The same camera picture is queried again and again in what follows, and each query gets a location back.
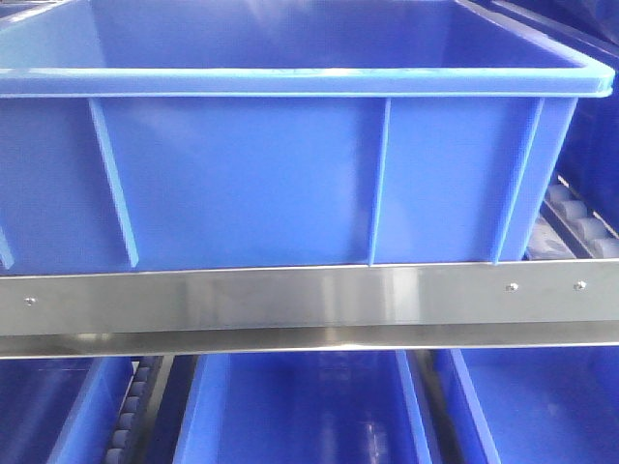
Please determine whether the large blue plastic box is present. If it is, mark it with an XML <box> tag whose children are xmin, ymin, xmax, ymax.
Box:
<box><xmin>1</xmin><ymin>1</ymin><xmax>614</xmax><ymax>275</ymax></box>

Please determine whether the blue bin lower middle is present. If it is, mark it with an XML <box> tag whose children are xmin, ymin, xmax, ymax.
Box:
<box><xmin>173</xmin><ymin>351</ymin><xmax>438</xmax><ymax>463</ymax></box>

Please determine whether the blue bin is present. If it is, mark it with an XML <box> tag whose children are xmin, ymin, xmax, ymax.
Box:
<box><xmin>1</xmin><ymin>357</ymin><xmax>133</xmax><ymax>463</ymax></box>
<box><xmin>434</xmin><ymin>346</ymin><xmax>618</xmax><ymax>463</ymax></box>
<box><xmin>173</xmin><ymin>351</ymin><xmax>438</xmax><ymax>463</ymax></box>

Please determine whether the lower level roller rail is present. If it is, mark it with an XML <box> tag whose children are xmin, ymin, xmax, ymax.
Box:
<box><xmin>103</xmin><ymin>356</ymin><xmax>163</xmax><ymax>463</ymax></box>

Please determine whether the blue bin lower left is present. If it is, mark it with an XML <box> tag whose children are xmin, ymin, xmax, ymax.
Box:
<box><xmin>1</xmin><ymin>357</ymin><xmax>133</xmax><ymax>463</ymax></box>

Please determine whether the blue bin lower right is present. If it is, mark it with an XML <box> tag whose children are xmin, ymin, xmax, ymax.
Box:
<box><xmin>434</xmin><ymin>346</ymin><xmax>618</xmax><ymax>463</ymax></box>

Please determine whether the right roller rail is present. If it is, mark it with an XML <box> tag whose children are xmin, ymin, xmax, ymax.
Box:
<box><xmin>524</xmin><ymin>173</ymin><xmax>618</xmax><ymax>260</ymax></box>

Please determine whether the steel front rack beam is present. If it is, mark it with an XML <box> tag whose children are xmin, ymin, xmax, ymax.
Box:
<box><xmin>1</xmin><ymin>259</ymin><xmax>618</xmax><ymax>359</ymax></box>

